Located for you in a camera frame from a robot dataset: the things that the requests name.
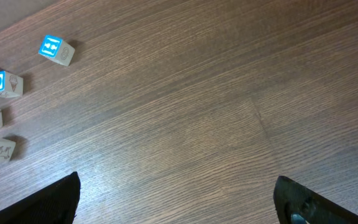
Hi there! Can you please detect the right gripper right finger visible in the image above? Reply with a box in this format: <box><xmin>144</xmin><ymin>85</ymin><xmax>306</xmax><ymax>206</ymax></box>
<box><xmin>273</xmin><ymin>175</ymin><xmax>358</xmax><ymax>224</ymax></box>

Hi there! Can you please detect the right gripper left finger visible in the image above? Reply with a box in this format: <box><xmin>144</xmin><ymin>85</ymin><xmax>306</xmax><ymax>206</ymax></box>
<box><xmin>0</xmin><ymin>172</ymin><xmax>81</xmax><ymax>224</ymax></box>

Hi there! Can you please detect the blue D letter block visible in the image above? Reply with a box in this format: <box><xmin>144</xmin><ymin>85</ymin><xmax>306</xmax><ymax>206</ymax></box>
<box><xmin>0</xmin><ymin>71</ymin><xmax>24</xmax><ymax>98</ymax></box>

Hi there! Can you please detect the blue picture block far right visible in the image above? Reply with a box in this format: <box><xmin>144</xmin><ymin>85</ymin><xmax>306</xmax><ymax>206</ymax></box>
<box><xmin>39</xmin><ymin>35</ymin><xmax>75</xmax><ymax>66</ymax></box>

